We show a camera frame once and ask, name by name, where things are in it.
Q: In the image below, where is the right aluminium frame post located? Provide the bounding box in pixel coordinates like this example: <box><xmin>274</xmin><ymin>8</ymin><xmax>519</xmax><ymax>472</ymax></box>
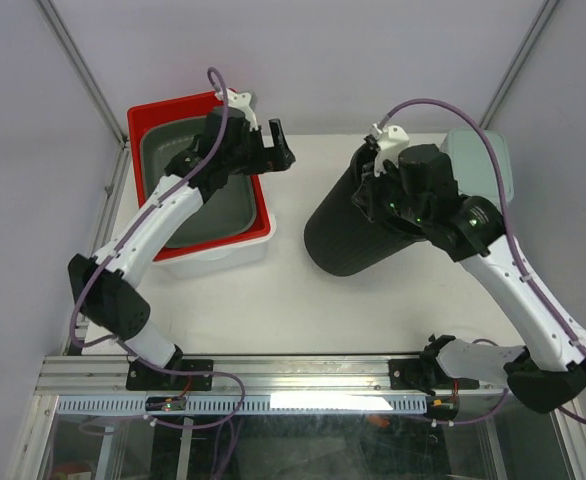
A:
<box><xmin>479</xmin><ymin>0</ymin><xmax>562</xmax><ymax>129</ymax></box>

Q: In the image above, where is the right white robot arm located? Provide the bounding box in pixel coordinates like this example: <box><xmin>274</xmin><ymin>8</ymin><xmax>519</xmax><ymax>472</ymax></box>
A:
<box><xmin>350</xmin><ymin>143</ymin><xmax>586</xmax><ymax>413</ymax></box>

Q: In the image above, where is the red plastic tray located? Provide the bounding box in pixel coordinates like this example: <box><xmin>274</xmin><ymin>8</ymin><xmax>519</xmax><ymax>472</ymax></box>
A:
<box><xmin>127</xmin><ymin>92</ymin><xmax>269</xmax><ymax>261</ymax></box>

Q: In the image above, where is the large black plastic bucket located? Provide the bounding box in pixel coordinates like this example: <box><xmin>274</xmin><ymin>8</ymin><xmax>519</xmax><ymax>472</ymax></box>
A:
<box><xmin>304</xmin><ymin>144</ymin><xmax>425</xmax><ymax>277</ymax></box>

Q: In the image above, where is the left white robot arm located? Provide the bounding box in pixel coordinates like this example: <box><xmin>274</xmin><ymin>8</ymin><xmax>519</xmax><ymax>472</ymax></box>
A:
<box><xmin>68</xmin><ymin>106</ymin><xmax>295</xmax><ymax>389</ymax></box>

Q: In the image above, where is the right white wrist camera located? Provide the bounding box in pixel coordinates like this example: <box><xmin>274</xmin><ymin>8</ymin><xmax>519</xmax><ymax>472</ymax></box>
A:
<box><xmin>370</xmin><ymin>123</ymin><xmax>410</xmax><ymax>177</ymax></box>

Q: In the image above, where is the white plastic bin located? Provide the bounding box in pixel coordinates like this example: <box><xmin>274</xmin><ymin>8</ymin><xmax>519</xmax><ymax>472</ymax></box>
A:
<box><xmin>153</xmin><ymin>215</ymin><xmax>277</xmax><ymax>279</ymax></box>

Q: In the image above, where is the white slotted cable duct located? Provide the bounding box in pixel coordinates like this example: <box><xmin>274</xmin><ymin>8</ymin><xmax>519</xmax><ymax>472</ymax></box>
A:
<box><xmin>57</xmin><ymin>392</ymin><xmax>427</xmax><ymax>416</ymax></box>

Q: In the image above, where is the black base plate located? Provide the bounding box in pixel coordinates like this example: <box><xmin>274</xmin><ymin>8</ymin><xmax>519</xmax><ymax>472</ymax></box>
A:
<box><xmin>126</xmin><ymin>357</ymin><xmax>214</xmax><ymax>392</ymax></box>
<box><xmin>388</xmin><ymin>357</ymin><xmax>479</xmax><ymax>395</ymax></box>

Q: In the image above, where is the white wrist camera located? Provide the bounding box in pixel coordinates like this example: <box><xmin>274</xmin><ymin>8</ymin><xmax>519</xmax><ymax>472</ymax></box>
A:
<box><xmin>225</xmin><ymin>89</ymin><xmax>259</xmax><ymax>131</ymax></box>
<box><xmin>370</xmin><ymin>123</ymin><xmax>410</xmax><ymax>177</ymax></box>

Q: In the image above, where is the left aluminium frame post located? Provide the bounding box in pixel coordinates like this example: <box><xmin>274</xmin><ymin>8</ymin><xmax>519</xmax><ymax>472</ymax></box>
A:
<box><xmin>35</xmin><ymin>0</ymin><xmax>129</xmax><ymax>146</ymax></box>

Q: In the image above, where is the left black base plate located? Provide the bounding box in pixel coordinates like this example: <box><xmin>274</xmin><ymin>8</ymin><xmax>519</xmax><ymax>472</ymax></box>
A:
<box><xmin>126</xmin><ymin>357</ymin><xmax>214</xmax><ymax>392</ymax></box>

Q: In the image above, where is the aluminium frame post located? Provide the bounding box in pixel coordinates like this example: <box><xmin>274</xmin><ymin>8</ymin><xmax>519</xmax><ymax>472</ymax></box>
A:
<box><xmin>479</xmin><ymin>0</ymin><xmax>562</xmax><ymax>129</ymax></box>
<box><xmin>35</xmin><ymin>0</ymin><xmax>129</xmax><ymax>146</ymax></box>

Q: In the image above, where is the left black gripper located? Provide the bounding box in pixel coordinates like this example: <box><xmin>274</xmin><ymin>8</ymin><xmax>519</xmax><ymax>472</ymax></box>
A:
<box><xmin>225</xmin><ymin>119</ymin><xmax>295</xmax><ymax>176</ymax></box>

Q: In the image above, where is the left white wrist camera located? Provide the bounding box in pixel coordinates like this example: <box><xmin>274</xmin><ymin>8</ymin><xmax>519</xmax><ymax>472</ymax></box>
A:
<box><xmin>225</xmin><ymin>89</ymin><xmax>259</xmax><ymax>131</ymax></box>

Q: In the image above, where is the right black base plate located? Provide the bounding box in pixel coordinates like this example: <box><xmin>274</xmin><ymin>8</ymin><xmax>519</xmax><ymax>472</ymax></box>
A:
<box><xmin>388</xmin><ymin>357</ymin><xmax>479</xmax><ymax>395</ymax></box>

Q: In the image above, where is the grey plastic tray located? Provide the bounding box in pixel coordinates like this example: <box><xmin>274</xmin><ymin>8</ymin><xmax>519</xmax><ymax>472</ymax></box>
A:
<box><xmin>140</xmin><ymin>116</ymin><xmax>257</xmax><ymax>249</ymax></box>

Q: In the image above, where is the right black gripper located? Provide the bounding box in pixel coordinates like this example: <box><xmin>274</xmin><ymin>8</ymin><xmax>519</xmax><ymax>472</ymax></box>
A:
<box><xmin>353</xmin><ymin>156</ymin><xmax>430</xmax><ymax>229</ymax></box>

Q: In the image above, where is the teal perforated plastic basket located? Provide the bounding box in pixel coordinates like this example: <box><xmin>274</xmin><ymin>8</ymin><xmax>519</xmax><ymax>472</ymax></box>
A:
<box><xmin>440</xmin><ymin>128</ymin><xmax>514</xmax><ymax>207</ymax></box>

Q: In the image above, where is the aluminium mounting rail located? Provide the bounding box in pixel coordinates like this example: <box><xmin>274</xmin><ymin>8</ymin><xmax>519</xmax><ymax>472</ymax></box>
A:
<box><xmin>37</xmin><ymin>352</ymin><xmax>509</xmax><ymax>399</ymax></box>

